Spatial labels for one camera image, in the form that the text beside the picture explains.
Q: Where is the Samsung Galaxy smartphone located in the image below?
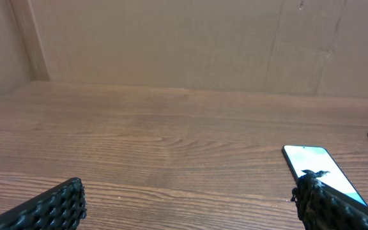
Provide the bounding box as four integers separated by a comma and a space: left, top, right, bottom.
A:
282, 145, 367, 206

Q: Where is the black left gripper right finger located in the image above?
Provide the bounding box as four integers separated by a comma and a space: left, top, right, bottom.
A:
291, 169, 368, 230

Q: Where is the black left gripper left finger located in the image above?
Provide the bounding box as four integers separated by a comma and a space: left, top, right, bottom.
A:
0, 178, 87, 230

